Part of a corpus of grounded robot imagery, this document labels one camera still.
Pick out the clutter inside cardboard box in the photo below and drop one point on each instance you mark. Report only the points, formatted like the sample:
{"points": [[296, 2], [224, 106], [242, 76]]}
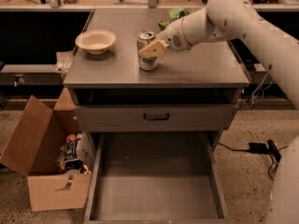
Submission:
{"points": [[75, 154]]}

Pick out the white paper bowl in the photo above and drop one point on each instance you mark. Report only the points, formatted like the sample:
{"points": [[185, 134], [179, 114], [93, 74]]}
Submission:
{"points": [[95, 41]]}

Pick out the open cardboard box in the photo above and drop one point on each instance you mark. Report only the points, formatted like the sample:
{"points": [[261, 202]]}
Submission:
{"points": [[34, 148]]}

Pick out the closed grey top drawer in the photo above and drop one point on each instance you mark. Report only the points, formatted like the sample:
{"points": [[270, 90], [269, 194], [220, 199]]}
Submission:
{"points": [[129, 118]]}

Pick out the black drawer handle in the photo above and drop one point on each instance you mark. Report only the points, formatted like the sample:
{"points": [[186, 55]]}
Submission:
{"points": [[156, 117]]}

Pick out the black power adapter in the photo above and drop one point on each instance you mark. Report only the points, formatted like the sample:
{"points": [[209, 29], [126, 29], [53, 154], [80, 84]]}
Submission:
{"points": [[258, 148]]}

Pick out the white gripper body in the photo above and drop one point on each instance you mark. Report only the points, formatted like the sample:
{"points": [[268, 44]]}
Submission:
{"points": [[172, 37]]}

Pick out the grey drawer cabinet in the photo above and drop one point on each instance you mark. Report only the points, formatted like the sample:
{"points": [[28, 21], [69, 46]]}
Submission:
{"points": [[206, 74]]}

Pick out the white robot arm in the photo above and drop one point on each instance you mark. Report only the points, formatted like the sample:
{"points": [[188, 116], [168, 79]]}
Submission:
{"points": [[278, 53]]}

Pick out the green chip bag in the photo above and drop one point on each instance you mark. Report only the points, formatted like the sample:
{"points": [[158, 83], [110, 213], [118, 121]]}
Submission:
{"points": [[175, 16]]}

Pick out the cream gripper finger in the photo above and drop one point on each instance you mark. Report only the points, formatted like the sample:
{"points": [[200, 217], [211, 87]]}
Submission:
{"points": [[155, 49]]}

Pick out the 7up soda can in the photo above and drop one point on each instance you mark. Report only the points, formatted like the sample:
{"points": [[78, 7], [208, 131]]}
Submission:
{"points": [[145, 62]]}

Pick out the black bar on floor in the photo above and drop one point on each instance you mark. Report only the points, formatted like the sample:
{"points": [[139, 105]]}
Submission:
{"points": [[274, 150]]}

